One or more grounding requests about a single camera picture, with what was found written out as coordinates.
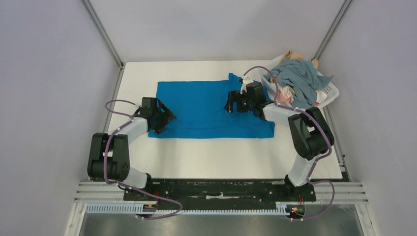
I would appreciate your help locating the aluminium frame right post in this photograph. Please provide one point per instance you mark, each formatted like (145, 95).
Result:
(333, 27)

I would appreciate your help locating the pink t-shirt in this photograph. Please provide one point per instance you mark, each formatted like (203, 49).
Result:
(301, 99)

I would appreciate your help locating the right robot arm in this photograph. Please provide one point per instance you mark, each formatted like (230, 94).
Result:
(310, 133)

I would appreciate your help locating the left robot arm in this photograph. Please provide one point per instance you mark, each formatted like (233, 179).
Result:
(109, 158)

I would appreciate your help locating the blue t-shirt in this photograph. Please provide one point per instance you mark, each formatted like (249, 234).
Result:
(200, 114)

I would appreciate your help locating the aluminium frame left post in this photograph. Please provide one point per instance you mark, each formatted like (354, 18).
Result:
(107, 42)

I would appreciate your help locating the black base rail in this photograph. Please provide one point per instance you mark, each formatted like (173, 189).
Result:
(220, 194)

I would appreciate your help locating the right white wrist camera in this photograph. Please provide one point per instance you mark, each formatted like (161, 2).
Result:
(245, 81)

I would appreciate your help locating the white t-shirt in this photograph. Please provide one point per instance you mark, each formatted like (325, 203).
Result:
(292, 88)

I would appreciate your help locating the grey-blue t-shirt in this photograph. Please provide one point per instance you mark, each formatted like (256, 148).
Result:
(303, 78)

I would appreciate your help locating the aluminium frame post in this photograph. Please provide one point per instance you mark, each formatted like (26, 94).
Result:
(107, 42)
(333, 27)

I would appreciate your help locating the white laundry basket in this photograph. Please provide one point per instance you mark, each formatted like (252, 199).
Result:
(330, 89)

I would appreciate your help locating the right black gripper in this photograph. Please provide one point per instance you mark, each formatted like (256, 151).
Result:
(237, 101)

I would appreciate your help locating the white cable duct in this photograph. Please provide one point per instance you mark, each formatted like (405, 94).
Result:
(142, 209)

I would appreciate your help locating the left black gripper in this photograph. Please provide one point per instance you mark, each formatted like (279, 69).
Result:
(166, 117)

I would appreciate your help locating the beige t-shirt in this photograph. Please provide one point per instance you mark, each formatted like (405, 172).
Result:
(291, 56)

